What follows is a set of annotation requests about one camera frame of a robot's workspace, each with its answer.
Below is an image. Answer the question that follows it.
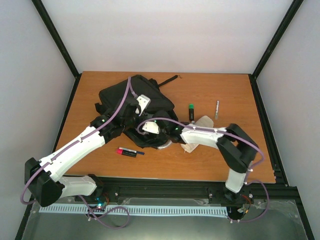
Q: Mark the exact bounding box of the black aluminium rail base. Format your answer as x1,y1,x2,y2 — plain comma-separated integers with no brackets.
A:
32,174,301,208

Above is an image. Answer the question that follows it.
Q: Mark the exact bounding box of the green cap black highlighter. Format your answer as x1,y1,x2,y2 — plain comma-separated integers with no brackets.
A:
188,103,195,122

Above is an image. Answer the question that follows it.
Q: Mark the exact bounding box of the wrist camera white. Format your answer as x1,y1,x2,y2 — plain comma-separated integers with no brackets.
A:
142,121,160,135
135,94,151,116

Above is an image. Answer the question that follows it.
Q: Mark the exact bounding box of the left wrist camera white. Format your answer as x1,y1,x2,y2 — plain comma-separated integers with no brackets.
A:
135,94,151,116

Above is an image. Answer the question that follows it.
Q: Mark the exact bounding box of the blue cap pen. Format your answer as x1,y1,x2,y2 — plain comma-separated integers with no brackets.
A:
118,147,145,155

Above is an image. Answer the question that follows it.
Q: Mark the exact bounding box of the right black frame post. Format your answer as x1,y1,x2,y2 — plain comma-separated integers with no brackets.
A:
250,0,304,82

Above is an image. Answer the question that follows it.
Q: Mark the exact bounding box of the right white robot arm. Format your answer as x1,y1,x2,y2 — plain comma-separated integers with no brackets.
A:
151,117,264,202

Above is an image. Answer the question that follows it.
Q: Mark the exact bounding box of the beige fabric pencil case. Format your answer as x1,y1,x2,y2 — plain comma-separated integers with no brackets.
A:
180,115,215,154

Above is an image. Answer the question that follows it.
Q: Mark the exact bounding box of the light blue cable duct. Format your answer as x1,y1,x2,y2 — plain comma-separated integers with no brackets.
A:
39,203,228,218

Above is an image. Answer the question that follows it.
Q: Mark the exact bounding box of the left black frame post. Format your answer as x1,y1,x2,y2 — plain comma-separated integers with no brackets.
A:
31,0,82,83

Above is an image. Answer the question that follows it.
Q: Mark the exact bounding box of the black student bag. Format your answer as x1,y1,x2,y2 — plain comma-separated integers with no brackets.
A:
90,75,183,149

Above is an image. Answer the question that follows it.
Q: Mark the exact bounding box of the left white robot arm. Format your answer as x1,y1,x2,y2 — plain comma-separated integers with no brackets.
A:
24,95,151,207

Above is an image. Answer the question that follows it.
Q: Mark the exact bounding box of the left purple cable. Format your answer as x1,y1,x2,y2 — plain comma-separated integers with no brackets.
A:
19,76,131,229

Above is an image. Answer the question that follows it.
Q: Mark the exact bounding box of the silver pen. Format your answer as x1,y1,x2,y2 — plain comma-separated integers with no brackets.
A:
214,100,220,120

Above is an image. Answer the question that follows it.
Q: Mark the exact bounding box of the black frame post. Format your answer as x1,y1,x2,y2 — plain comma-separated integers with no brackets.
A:
31,0,82,83
250,0,304,82

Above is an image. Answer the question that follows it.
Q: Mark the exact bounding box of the pink cap black highlighter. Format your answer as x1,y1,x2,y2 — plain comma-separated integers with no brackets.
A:
116,148,137,158

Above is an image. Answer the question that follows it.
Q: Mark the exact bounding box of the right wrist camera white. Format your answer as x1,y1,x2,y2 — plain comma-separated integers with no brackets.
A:
142,121,160,135

